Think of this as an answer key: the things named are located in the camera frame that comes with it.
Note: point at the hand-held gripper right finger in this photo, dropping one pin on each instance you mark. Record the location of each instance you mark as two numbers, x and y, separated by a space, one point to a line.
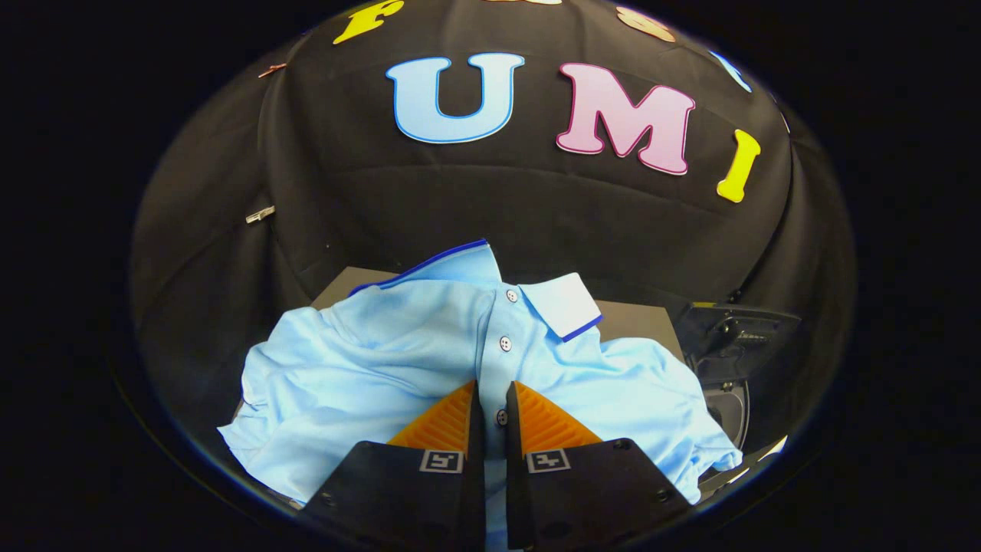
515 460

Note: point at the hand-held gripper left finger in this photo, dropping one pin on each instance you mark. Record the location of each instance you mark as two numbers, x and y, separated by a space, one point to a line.
475 460

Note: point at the light blue polo shirt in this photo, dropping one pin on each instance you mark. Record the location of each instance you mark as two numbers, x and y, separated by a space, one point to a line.
368 376

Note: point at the dark transparent washing machine lid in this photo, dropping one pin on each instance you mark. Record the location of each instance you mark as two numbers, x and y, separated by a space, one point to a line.
736 341

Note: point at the black backdrop cloth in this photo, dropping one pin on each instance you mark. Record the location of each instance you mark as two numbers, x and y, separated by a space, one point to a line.
498 207

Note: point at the white clip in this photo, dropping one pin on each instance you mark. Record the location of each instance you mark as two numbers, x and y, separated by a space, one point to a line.
260 215

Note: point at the pink clip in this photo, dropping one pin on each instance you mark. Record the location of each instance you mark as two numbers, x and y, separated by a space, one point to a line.
272 70

